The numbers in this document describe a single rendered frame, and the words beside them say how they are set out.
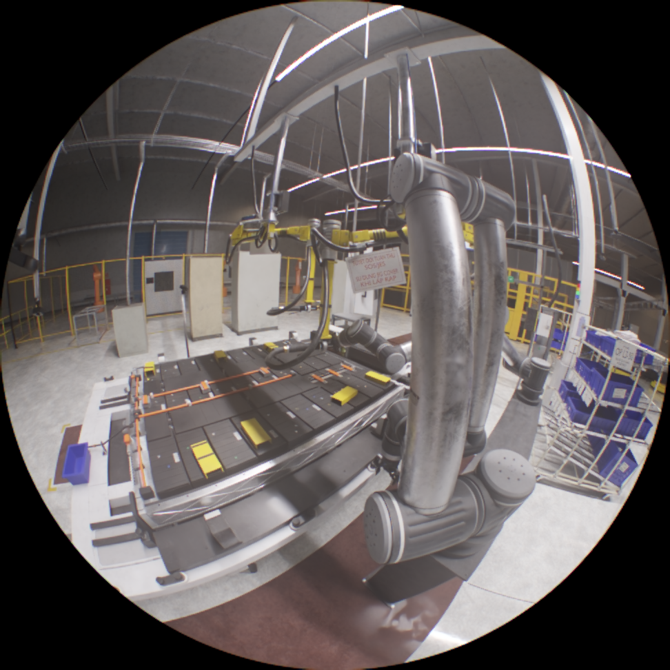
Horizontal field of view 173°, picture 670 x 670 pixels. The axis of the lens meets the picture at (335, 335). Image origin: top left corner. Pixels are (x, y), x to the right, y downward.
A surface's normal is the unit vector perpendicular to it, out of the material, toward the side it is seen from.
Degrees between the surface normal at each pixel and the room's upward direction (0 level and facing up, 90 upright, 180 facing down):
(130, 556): 0
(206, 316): 90
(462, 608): 0
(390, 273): 90
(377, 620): 0
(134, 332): 90
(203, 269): 90
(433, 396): 75
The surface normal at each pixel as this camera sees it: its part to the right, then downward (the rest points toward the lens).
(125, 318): 0.71, 0.25
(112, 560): 0.08, -0.96
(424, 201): -0.66, -0.09
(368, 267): -0.14, 0.26
